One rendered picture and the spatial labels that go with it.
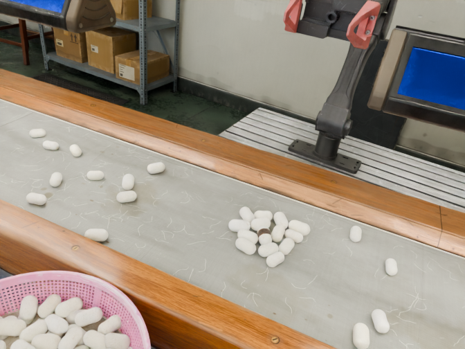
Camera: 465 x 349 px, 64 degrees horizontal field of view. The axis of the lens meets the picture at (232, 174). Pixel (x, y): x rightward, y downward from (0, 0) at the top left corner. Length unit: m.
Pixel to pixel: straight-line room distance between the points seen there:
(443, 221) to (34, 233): 0.70
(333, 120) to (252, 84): 1.97
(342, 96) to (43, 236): 0.74
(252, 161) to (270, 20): 2.05
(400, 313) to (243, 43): 2.49
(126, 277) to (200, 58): 2.68
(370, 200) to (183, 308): 0.44
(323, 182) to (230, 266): 0.30
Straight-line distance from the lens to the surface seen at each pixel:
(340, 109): 0.99
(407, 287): 0.66
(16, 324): 0.54
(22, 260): 0.65
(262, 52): 2.83
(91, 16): 0.54
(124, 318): 0.52
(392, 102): 0.38
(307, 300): 0.57
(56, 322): 0.53
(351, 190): 0.78
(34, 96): 1.08
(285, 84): 2.81
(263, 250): 0.60
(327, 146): 1.03
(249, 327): 0.49
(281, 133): 1.17
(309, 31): 0.67
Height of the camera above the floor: 1.16
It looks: 33 degrees down
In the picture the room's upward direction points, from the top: 8 degrees clockwise
